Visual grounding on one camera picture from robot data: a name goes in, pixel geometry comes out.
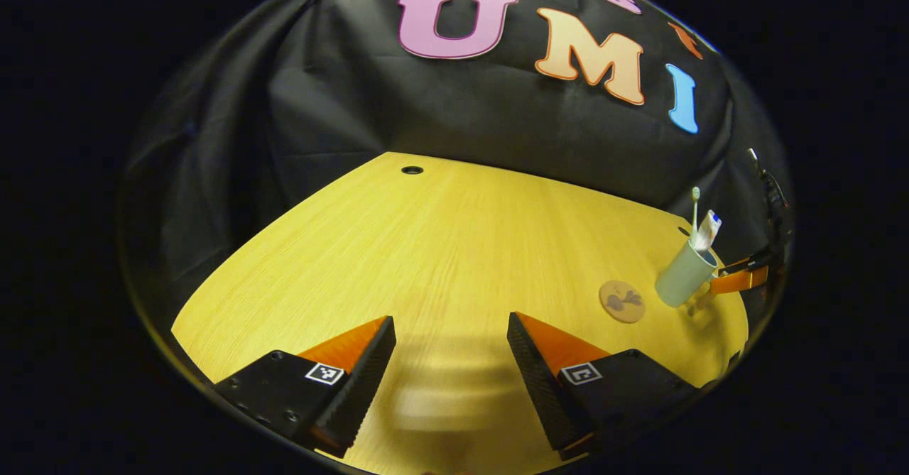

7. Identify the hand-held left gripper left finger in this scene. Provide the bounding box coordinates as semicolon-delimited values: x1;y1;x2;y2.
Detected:
213;315;398;459

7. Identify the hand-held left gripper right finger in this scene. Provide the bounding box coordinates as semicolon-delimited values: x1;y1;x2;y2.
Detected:
507;311;700;462

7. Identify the pale green cup wooden handle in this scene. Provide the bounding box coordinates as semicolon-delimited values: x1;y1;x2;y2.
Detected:
655;239;719;308

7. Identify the white toothpaste tube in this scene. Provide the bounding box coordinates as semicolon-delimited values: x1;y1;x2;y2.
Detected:
693;210;723;251

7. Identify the round brown coaster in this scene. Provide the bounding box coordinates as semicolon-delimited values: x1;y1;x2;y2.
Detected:
599;280;646;324

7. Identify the wooden desktop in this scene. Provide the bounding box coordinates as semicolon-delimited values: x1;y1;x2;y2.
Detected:
172;152;750;475

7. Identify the black backdrop cloth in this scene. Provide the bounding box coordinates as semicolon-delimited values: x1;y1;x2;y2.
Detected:
121;0;793;305

